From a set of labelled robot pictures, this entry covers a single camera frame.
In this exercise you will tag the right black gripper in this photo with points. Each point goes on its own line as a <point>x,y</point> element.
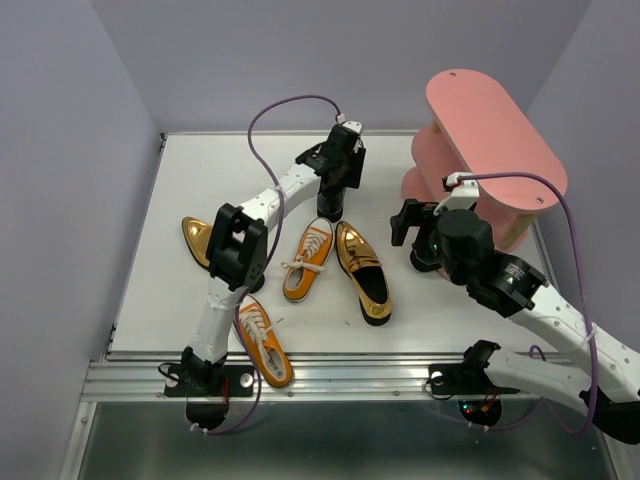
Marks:
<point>412,214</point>

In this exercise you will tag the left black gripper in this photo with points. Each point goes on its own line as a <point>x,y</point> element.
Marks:
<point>356,159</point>

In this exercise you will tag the black loafer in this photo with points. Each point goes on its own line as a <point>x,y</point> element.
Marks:
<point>330,203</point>
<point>425,258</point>

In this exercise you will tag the black loafer back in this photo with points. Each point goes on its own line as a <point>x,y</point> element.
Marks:
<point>425,258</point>

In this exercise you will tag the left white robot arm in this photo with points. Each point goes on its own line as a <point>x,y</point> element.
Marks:
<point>271,206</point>

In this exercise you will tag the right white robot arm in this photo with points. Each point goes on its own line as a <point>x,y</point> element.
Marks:
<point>603,380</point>

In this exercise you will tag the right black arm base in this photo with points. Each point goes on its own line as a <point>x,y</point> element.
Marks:
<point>467,377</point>

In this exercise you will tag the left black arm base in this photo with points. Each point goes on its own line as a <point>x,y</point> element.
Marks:
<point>195,377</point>

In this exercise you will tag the pink shoe shelf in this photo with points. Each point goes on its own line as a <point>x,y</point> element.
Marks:
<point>478,128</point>

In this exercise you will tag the gold loafer right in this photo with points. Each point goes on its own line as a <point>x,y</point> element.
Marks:
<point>362,266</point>

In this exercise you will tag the gold loafer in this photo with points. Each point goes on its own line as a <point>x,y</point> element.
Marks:
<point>362,266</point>
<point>195,235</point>

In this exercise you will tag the orange sneaker centre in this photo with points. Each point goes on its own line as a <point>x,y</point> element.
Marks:
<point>312,253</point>

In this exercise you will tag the orange sneaker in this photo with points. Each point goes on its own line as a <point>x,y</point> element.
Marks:
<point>256,332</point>
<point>312,253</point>

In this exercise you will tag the gold loafer left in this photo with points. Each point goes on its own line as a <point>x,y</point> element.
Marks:
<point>195,235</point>

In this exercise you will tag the orange sneaker front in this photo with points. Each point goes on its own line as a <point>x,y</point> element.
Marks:
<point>256,332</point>

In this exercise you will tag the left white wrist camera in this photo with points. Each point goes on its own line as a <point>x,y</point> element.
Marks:
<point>353,126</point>

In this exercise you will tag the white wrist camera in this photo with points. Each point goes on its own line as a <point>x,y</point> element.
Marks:
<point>353,126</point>
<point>462,193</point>

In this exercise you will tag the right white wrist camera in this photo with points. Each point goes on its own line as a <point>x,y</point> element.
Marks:
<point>462,193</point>

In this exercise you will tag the aluminium mounting rail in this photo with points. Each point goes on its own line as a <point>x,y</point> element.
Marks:
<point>317,378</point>

